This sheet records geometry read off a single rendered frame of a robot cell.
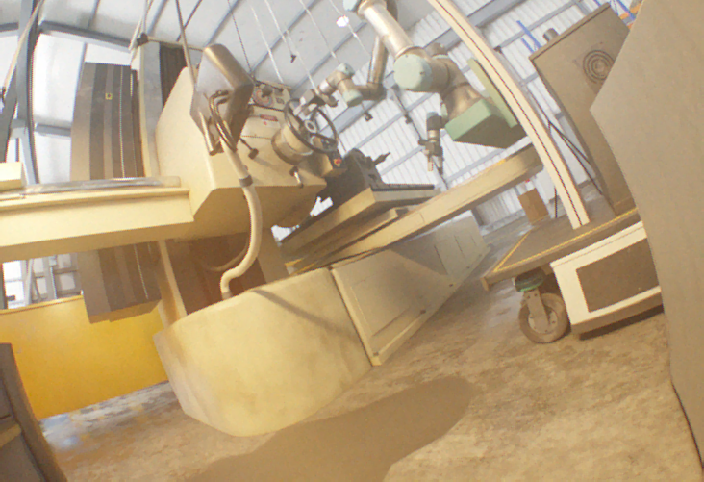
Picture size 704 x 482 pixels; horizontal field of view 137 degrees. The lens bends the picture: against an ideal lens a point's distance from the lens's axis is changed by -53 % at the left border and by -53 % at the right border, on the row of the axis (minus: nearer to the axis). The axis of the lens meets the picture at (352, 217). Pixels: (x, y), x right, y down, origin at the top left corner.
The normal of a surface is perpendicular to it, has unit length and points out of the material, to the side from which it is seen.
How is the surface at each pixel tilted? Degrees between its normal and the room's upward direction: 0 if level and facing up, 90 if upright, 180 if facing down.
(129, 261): 90
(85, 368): 90
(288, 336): 90
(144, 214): 90
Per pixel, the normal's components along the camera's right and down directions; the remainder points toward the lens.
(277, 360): 0.47, -0.37
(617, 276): -0.69, 0.16
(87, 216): 0.70, -0.43
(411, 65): -0.75, 0.37
